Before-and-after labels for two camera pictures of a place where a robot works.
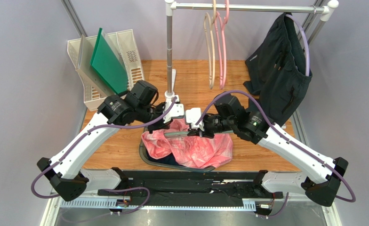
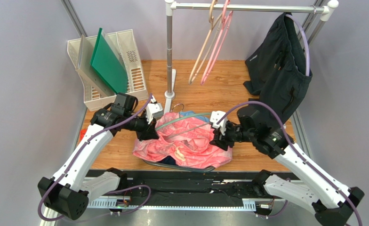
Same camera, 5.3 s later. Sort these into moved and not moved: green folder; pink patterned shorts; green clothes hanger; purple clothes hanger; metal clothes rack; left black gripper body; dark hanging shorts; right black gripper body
Moved: left black gripper body; green clothes hanger; right black gripper body
Not moved: pink patterned shorts; purple clothes hanger; dark hanging shorts; green folder; metal clothes rack
